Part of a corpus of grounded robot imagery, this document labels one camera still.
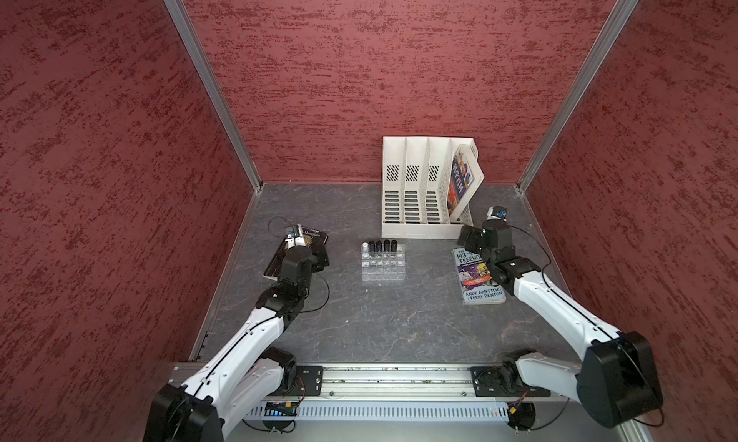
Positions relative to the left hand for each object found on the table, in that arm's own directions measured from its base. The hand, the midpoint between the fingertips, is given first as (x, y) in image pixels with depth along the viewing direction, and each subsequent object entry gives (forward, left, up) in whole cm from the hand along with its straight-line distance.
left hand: (308, 249), depth 83 cm
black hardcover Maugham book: (+13, +2, -15) cm, 19 cm away
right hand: (+6, -50, 0) cm, 50 cm away
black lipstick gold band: (+6, -23, -7) cm, 25 cm away
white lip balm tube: (+6, -17, -7) cm, 19 cm away
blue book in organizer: (+25, -50, +5) cm, 56 cm away
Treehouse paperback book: (-5, -53, -13) cm, 54 cm away
